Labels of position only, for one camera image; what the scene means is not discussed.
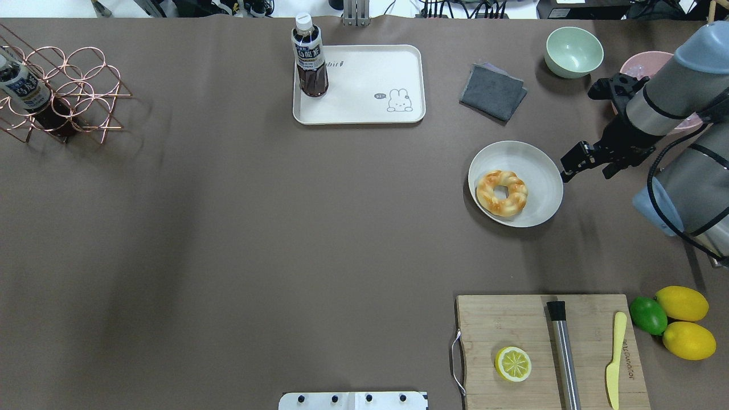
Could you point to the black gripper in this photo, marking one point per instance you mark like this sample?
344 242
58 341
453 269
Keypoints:
622 140

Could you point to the white plate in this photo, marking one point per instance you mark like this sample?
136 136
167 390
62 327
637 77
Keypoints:
534 167

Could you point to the glazed twisted donut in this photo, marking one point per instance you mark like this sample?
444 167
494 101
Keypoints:
502 193

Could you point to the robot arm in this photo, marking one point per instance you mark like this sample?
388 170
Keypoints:
685 193

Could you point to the cream rabbit tray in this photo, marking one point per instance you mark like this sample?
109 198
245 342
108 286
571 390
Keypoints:
369 84

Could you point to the tea bottle on tray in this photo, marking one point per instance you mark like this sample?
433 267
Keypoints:
309 56

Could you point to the mint green bowl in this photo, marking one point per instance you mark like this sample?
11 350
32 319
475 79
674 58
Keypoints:
572 52

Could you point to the pink bowl of ice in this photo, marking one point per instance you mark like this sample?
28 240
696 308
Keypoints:
647 64

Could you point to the grey folded cloth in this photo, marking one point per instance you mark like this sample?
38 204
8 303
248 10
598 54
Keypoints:
493 91

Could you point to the green lime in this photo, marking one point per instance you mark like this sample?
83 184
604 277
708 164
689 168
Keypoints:
648 315

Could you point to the yellow lemon far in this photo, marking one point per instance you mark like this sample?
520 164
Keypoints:
682 303

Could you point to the yellow lemon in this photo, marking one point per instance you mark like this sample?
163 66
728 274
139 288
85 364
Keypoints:
689 341
682 303

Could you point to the wooden cutting board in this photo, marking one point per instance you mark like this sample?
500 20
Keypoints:
488 323

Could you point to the yellow lemon near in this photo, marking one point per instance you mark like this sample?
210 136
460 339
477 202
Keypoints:
689 341

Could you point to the yellow plastic knife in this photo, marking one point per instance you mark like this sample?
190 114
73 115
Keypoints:
612 370

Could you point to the half lemon slice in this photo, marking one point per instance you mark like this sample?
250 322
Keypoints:
513 364

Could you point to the steel muddler black tip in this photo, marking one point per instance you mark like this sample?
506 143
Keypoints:
557 313

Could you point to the tea bottle in rack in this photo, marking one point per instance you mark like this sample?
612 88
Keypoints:
37 98

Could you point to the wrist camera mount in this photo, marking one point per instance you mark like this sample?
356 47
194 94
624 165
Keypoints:
619 89

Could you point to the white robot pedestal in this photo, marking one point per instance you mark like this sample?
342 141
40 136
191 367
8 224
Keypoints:
355 400

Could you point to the copper wire bottle rack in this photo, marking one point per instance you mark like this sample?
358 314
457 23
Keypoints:
82 80

